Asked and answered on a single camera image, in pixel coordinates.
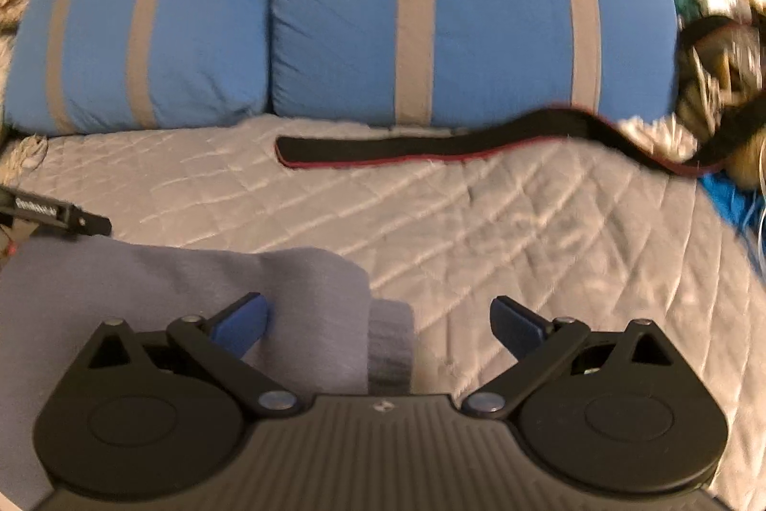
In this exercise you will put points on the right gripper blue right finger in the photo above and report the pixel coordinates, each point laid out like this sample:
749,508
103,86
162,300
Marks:
542,348

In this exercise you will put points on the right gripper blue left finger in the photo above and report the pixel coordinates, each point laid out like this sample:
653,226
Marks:
213,350

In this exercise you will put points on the grey quilted bedspread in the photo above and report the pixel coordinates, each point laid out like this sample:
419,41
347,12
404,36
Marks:
566,228

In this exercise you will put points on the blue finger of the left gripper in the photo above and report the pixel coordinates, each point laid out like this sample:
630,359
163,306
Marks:
93,225

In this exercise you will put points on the blue grey-striped pillow left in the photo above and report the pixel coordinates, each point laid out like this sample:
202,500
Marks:
94,66

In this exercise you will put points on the blue grey-striped pillow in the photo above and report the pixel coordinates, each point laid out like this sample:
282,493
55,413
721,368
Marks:
470,63
94,66

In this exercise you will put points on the white crumpled cloth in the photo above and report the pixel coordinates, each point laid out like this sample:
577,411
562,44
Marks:
666,137

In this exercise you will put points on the grey-blue fleece sweatpants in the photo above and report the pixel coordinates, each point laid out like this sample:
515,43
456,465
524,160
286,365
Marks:
327,333

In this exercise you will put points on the blue grey-striped pillow right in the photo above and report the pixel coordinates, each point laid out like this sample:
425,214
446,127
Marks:
470,63

